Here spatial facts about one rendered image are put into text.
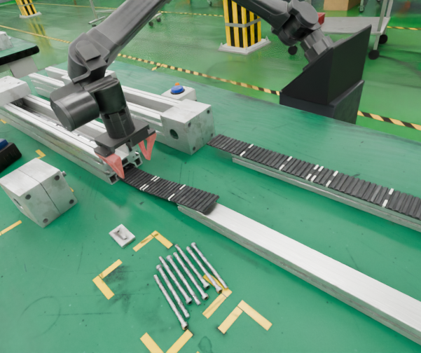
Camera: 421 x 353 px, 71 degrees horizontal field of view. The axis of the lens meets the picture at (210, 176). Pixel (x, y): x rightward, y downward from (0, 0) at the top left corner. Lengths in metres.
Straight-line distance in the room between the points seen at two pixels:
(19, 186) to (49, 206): 0.07
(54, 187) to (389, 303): 0.62
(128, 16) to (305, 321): 0.65
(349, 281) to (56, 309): 0.45
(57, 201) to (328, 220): 0.55
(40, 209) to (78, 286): 0.20
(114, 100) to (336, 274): 0.48
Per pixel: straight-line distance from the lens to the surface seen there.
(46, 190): 0.70
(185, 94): 0.95
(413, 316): 0.49
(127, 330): 0.51
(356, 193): 0.60
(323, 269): 0.49
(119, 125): 0.62
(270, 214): 0.59
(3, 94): 1.21
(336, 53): 0.92
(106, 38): 0.66
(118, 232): 0.62
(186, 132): 0.73
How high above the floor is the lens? 1.22
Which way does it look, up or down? 39 degrees down
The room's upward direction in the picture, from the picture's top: 10 degrees counter-clockwise
